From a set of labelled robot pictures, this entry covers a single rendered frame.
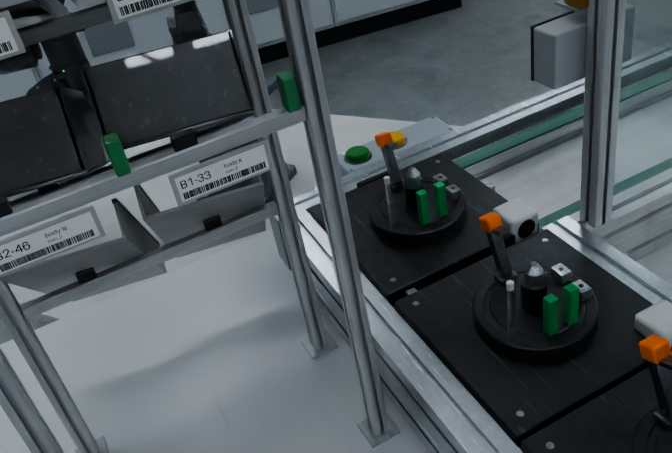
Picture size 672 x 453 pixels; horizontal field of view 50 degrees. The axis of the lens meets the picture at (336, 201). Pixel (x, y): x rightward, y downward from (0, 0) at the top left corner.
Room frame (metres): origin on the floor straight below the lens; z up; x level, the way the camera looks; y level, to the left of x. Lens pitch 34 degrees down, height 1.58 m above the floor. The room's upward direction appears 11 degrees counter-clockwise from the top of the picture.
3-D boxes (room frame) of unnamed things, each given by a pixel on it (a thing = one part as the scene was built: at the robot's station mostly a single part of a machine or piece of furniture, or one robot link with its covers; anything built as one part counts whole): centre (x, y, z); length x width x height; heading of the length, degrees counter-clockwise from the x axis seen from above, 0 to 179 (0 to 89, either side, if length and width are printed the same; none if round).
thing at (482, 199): (0.83, -0.11, 0.96); 0.24 x 0.24 x 0.02; 20
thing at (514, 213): (0.77, -0.24, 0.97); 0.05 x 0.05 x 0.04; 20
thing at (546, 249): (0.59, -0.20, 1.01); 0.24 x 0.24 x 0.13; 20
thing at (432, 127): (1.06, -0.12, 0.93); 0.21 x 0.07 x 0.06; 110
